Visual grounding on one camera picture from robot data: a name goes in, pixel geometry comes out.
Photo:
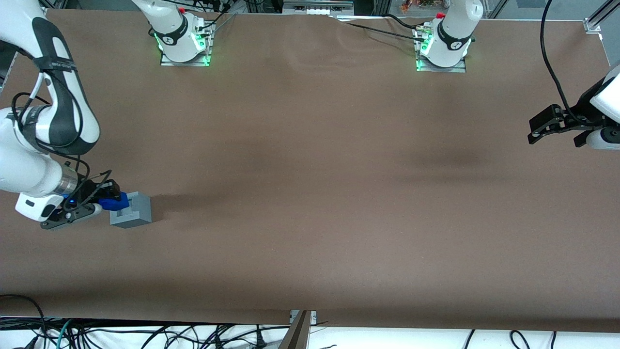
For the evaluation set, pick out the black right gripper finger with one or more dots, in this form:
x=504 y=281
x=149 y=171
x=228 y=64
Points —
x=111 y=186
x=107 y=198

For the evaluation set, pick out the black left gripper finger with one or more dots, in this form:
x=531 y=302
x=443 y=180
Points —
x=540 y=136
x=545 y=116

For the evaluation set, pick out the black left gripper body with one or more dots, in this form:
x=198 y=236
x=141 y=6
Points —
x=582 y=113

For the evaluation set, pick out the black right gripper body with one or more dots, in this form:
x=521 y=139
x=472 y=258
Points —
x=87 y=190

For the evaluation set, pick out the blue plastic part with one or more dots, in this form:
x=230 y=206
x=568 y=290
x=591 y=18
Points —
x=116 y=204

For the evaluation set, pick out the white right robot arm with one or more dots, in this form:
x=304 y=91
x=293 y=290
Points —
x=38 y=160

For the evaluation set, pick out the gray square base block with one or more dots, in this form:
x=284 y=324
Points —
x=138 y=211

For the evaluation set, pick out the aluminium corner profile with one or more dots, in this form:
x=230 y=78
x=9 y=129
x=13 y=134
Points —
x=596 y=22

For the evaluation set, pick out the brown table mat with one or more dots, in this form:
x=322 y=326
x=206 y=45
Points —
x=339 y=194

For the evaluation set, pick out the aluminium profile beam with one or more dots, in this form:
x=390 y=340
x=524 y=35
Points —
x=295 y=334

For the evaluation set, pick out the gray metal rack shelf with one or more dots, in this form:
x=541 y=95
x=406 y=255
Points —
x=317 y=7

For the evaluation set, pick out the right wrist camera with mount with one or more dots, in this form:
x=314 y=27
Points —
x=72 y=215

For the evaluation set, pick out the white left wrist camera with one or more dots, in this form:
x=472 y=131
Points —
x=603 y=139

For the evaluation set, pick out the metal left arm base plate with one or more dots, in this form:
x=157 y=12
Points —
x=441 y=69

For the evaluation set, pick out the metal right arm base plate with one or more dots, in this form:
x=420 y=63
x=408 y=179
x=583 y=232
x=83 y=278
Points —
x=206 y=53

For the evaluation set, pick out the small metal bracket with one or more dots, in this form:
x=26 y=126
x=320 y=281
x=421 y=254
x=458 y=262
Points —
x=312 y=317

